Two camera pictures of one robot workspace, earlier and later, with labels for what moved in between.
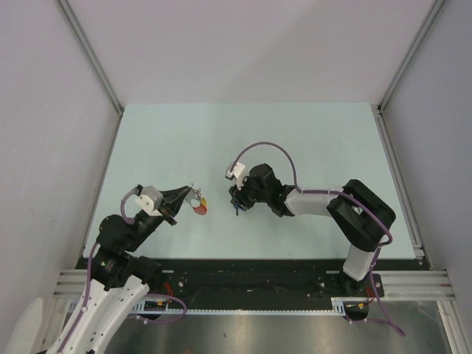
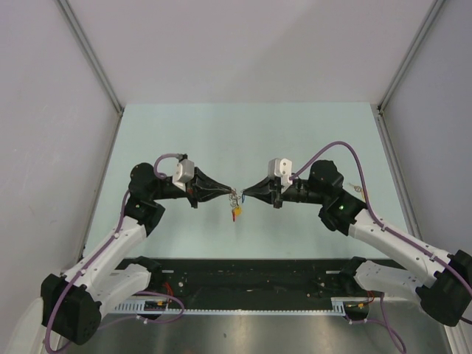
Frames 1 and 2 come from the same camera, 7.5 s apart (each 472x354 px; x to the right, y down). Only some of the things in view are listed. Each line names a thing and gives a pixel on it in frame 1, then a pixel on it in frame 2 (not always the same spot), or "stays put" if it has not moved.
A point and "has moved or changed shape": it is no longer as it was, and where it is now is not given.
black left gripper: (173, 198) -> (203, 188)
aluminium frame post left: (96, 61) stays put
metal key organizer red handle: (200, 210) has moved or changed shape
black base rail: (251, 285) stays put
